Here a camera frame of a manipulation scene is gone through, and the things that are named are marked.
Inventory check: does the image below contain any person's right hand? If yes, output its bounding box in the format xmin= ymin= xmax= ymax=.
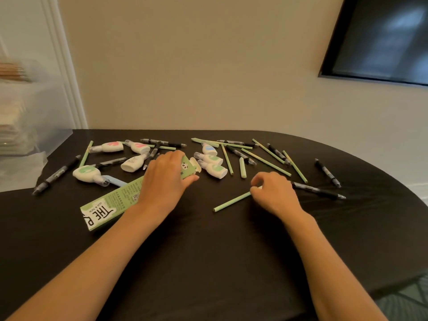
xmin=250 ymin=171 xmax=307 ymax=222

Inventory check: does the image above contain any person's left hand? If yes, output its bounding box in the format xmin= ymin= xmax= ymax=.
xmin=137 ymin=150 xmax=200 ymax=216

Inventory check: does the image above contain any cluster of pencils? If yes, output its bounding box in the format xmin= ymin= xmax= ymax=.
xmin=200 ymin=138 xmax=308 ymax=184

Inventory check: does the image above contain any white printed correction tape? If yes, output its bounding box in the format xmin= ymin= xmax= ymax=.
xmin=120 ymin=153 xmax=149 ymax=173

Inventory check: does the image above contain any white pink correction tape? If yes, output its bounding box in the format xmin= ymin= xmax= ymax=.
xmin=124 ymin=139 xmax=151 ymax=155
xmin=88 ymin=141 xmax=124 ymax=153

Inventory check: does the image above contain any white green correction tape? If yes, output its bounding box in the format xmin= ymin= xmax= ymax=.
xmin=193 ymin=152 xmax=224 ymax=166
xmin=197 ymin=159 xmax=229 ymax=180

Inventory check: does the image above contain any green pencil box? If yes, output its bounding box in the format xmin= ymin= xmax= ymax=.
xmin=79 ymin=154 xmax=202 ymax=232

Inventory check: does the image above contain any clear plastic storage bin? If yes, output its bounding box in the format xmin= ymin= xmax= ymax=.
xmin=0 ymin=58 xmax=74 ymax=157

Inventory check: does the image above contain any clear tube of green pens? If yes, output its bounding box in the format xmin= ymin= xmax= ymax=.
xmin=0 ymin=60 xmax=34 ymax=84

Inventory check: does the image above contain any bundle of wooden pencils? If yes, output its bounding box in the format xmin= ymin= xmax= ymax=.
xmin=0 ymin=62 xmax=29 ymax=82

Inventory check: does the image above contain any person's right forearm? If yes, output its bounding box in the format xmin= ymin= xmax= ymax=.
xmin=284 ymin=212 xmax=388 ymax=321

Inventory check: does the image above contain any person's left forearm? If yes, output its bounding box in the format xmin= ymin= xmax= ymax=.
xmin=6 ymin=203 xmax=174 ymax=321

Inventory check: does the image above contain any black wall television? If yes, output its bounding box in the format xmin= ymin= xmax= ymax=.
xmin=318 ymin=0 xmax=428 ymax=86

